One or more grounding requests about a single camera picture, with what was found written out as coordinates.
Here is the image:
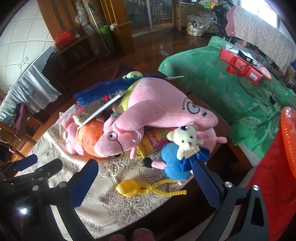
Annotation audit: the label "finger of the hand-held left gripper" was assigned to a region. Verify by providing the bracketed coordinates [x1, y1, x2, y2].
[30, 158, 63, 186]
[0, 154, 38, 180]

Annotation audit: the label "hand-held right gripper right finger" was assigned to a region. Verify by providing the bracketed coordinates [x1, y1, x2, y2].
[192, 159, 271, 241]

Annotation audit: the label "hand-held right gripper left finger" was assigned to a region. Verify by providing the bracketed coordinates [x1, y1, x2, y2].
[22, 159, 100, 241]

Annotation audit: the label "pink pig plush teal shirt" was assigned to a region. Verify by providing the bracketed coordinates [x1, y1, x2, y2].
[94, 112, 145, 160]

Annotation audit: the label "wooden chair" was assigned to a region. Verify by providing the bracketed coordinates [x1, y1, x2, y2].
[0, 102, 44, 153]

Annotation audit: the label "pink pig plush blue shirt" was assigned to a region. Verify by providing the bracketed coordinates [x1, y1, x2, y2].
[143, 127, 227, 186]

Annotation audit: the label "yellow plastic clamp toy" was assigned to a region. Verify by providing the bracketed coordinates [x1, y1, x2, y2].
[116, 178, 187, 198]

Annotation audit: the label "pink clothing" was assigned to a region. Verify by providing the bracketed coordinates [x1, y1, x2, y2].
[14, 103, 25, 130]

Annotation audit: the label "pink pig plush orange dress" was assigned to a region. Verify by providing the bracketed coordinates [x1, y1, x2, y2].
[63, 117, 105, 156]

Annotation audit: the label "pink tissue packet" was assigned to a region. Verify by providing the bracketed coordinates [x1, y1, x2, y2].
[59, 105, 78, 130]

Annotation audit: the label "white teddy bear blue dress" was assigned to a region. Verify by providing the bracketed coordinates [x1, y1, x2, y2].
[167, 124, 211, 173]

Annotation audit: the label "small white plush toy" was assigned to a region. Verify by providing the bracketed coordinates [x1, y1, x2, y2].
[73, 111, 89, 126]

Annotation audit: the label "red cloth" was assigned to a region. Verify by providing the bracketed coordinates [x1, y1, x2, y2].
[245, 130, 296, 241]

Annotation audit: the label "yellow red snack can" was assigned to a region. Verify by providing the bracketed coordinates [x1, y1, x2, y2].
[136, 126, 183, 158]

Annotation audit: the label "silver table cover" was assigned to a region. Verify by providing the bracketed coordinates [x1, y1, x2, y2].
[0, 47, 61, 121]

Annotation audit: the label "white paper card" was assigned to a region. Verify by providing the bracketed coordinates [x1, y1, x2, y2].
[77, 91, 126, 130]

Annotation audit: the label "person's maroon clothing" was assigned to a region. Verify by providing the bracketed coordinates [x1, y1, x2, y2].
[109, 228, 155, 241]

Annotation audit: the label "blue feather wand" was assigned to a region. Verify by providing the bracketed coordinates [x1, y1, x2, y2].
[73, 74, 184, 106]

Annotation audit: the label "large pink pig plush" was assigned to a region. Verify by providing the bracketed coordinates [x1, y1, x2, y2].
[112, 77, 219, 130]

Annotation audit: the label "green bed cover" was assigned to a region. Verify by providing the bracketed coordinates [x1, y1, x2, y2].
[158, 36, 296, 160]

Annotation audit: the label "small green plush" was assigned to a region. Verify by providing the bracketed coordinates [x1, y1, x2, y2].
[122, 71, 142, 80]

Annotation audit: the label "red flat box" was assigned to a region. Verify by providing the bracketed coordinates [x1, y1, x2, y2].
[219, 47, 245, 67]
[227, 57, 272, 86]

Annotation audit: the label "red plastic basket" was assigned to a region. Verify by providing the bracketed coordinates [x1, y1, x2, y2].
[54, 30, 75, 50]

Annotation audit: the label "small black box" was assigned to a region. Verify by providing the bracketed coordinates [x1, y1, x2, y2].
[238, 49, 254, 62]

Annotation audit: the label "green rolled mat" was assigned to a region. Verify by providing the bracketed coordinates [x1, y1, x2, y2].
[99, 25, 115, 52]

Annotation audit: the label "plastic wrapped rolls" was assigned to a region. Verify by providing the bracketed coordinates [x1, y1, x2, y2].
[75, 0, 102, 37]

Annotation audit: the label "clear plastic bag of toys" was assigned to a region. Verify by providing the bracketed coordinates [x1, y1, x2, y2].
[186, 14, 214, 36]

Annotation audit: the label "floral cloth cover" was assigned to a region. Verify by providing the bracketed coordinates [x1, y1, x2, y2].
[227, 6, 295, 76]

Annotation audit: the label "cardboard box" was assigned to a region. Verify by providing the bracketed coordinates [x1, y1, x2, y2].
[176, 3, 201, 32]

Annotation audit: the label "glass sliding door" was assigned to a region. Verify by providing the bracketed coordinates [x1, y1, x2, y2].
[125, 0, 174, 33]

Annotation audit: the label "orange inflatable ring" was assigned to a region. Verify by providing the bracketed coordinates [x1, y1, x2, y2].
[280, 106, 296, 183]

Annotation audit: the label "black cable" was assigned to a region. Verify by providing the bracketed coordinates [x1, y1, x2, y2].
[237, 64, 277, 106]

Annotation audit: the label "green handled broom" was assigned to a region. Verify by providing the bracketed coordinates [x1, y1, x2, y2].
[87, 3, 112, 55]

